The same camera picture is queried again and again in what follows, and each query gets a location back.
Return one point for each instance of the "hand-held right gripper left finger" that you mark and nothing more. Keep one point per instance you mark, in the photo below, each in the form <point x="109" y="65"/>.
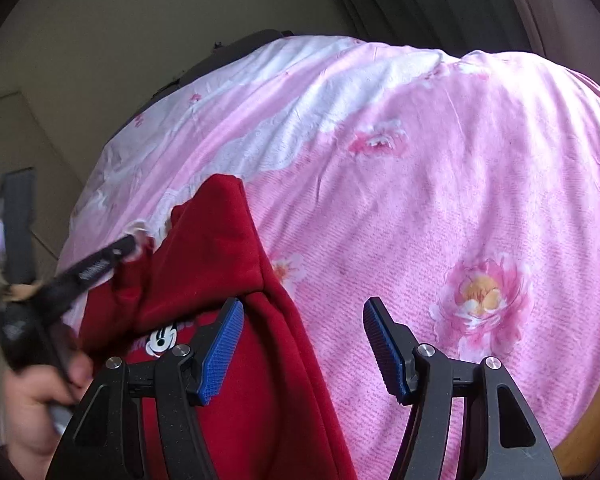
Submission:
<point x="222" y="345"/>

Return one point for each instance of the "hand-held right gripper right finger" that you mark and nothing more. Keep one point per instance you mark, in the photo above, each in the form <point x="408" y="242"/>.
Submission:
<point x="385" y="350"/>

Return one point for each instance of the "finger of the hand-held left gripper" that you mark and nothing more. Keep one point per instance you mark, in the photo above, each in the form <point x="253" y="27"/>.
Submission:
<point x="97" y="266"/>

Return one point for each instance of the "red sweater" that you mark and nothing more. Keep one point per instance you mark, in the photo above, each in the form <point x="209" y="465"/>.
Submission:
<point x="280" y="360"/>

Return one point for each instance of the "person's left hand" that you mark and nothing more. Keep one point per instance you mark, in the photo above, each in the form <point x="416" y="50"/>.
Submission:
<point x="30" y="410"/>

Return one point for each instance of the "white louvered wardrobe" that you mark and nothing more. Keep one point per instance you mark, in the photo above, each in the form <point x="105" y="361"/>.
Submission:
<point x="10" y="135"/>

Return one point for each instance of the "pink floral duvet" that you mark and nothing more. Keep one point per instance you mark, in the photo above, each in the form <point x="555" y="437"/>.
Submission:
<point x="430" y="185"/>

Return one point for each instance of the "dark grey headboard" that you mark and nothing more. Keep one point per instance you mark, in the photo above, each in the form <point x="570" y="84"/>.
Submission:
<point x="220" y="57"/>

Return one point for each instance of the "green curtain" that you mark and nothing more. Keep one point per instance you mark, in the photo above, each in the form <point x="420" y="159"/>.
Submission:
<point x="420" y="0"/>

